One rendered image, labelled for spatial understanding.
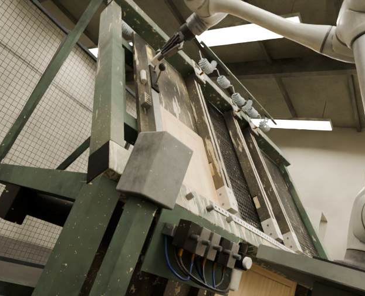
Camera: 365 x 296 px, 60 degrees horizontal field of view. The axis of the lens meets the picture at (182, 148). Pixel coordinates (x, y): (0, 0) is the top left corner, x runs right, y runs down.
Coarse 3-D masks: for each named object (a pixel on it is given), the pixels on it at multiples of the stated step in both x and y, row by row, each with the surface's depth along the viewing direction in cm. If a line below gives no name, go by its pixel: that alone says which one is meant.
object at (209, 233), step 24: (168, 216) 109; (192, 216) 117; (168, 240) 109; (192, 240) 102; (216, 240) 110; (240, 240) 137; (144, 264) 101; (168, 264) 100; (192, 264) 117; (216, 264) 113; (240, 264) 126; (216, 288) 126
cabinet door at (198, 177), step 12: (168, 120) 154; (180, 132) 157; (192, 132) 170; (192, 144) 161; (192, 156) 153; (204, 156) 164; (192, 168) 146; (204, 168) 156; (192, 180) 139; (204, 180) 149; (204, 192) 142; (216, 192) 151
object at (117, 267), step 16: (128, 208) 83; (144, 208) 81; (128, 224) 80; (144, 224) 81; (112, 240) 81; (128, 240) 78; (144, 240) 81; (112, 256) 78; (128, 256) 78; (112, 272) 75; (128, 272) 78; (96, 288) 76; (112, 288) 75
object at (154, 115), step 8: (144, 48) 179; (144, 56) 174; (152, 56) 178; (144, 64) 170; (152, 64) 172; (152, 96) 148; (152, 104) 144; (152, 112) 141; (160, 112) 145; (152, 120) 138; (160, 120) 140; (152, 128) 135; (160, 128) 136
